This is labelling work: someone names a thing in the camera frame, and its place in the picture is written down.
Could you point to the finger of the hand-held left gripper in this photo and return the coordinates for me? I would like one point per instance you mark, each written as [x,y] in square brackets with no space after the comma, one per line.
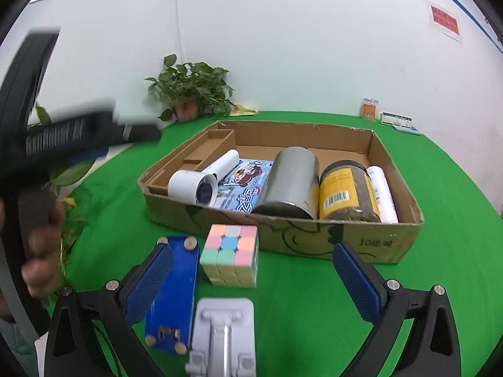
[90,133]

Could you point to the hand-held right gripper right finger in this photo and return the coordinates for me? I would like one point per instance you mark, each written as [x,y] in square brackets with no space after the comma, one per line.
[355,282]

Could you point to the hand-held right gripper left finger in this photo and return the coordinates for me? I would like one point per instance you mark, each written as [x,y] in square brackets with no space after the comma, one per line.
[151,282]

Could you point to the large cardboard box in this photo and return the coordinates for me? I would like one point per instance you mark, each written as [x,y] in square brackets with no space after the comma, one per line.
[314,239]

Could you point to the pastel puzzle cube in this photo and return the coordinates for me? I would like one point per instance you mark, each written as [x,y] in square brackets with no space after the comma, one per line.
[228,255]

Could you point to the jar with yellow label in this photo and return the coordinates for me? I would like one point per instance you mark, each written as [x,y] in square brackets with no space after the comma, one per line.
[346,192]

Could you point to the white tube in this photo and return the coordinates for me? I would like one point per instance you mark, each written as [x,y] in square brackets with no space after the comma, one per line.
[383,192]

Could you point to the steel cylinder can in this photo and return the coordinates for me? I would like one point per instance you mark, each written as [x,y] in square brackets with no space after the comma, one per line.
[290,180]

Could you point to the colourful board game box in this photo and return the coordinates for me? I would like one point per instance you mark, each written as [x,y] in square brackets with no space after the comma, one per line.
[243,180]

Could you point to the person's left forearm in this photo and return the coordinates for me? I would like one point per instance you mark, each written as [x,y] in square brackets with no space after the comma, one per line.
[13,345]

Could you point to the person's left hand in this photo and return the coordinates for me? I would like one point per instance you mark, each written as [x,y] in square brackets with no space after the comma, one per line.
[43,259]

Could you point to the blue board with round feet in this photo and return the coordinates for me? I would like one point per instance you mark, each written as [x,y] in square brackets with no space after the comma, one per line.
[177,290]

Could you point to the leafy plant with yellow leaves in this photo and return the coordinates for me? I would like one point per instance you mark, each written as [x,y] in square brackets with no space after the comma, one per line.
[74,172]

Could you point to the white phone stand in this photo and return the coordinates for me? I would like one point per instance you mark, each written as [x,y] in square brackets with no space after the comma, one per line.
[224,333]

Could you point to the potted green plant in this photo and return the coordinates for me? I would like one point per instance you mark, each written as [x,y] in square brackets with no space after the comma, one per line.
[192,82]

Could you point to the cardboard insert tray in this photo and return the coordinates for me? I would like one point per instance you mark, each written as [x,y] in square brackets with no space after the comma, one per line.
[214,137]

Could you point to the small white green packet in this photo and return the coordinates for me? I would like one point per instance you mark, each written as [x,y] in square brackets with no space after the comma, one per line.
[408,128]

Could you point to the small white box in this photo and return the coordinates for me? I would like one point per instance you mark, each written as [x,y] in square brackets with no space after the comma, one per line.
[397,118]

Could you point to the small orange can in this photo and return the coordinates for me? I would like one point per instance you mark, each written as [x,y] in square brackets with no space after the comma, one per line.
[369,109]

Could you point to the white wall conduit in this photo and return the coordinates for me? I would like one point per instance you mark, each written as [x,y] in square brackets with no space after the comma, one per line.
[179,15]

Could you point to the red white wall sign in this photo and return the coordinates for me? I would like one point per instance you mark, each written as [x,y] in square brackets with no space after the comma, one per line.
[445,19]

